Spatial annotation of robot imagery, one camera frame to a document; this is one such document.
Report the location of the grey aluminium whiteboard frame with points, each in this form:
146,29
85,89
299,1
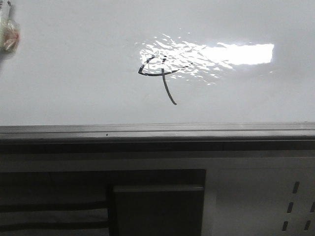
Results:
156,137

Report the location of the white perforated metal panel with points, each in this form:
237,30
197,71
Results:
246,193

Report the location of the white whiteboard marker with tape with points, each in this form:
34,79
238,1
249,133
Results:
9,29

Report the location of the white glossy whiteboard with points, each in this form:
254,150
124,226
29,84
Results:
160,61

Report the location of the dark grey box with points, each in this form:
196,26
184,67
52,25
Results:
165,210

